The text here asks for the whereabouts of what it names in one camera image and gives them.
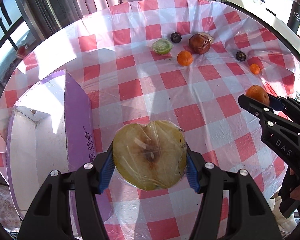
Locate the green half lime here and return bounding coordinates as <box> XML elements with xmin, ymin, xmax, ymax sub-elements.
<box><xmin>152</xmin><ymin>38</ymin><xmax>173</xmax><ymax>55</ymax></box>

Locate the black thermos bottle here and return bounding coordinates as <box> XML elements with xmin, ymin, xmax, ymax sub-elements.
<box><xmin>287</xmin><ymin>0</ymin><xmax>300</xmax><ymax>34</ymax></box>

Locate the small orange mandarin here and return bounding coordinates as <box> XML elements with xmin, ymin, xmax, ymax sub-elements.
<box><xmin>250</xmin><ymin>63</ymin><xmax>261</xmax><ymax>75</ymax></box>

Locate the purple white cardboard box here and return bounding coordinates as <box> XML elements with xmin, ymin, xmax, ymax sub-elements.
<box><xmin>6</xmin><ymin>69</ymin><xmax>114</xmax><ymax>221</ymax></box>

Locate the red white checkered tablecloth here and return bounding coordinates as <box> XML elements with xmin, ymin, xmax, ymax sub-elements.
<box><xmin>0</xmin><ymin>0</ymin><xmax>300</xmax><ymax>240</ymax></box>

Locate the half pear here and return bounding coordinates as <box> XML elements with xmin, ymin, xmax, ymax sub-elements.
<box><xmin>113</xmin><ymin>120</ymin><xmax>187</xmax><ymax>191</ymax></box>

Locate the white side counter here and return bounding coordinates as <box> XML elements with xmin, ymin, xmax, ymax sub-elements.
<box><xmin>224</xmin><ymin>0</ymin><xmax>296</xmax><ymax>25</ymax></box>

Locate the medium orange mandarin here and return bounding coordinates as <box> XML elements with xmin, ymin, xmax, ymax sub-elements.
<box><xmin>177</xmin><ymin>50</ymin><xmax>193</xmax><ymax>67</ymax></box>

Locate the dark red wrapped apple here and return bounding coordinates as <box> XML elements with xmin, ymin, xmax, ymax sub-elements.
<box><xmin>189</xmin><ymin>33</ymin><xmax>214</xmax><ymax>55</ymax></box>

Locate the large orange mandarin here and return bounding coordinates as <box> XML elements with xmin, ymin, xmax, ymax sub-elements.
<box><xmin>245</xmin><ymin>85</ymin><xmax>270</xmax><ymax>106</ymax></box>

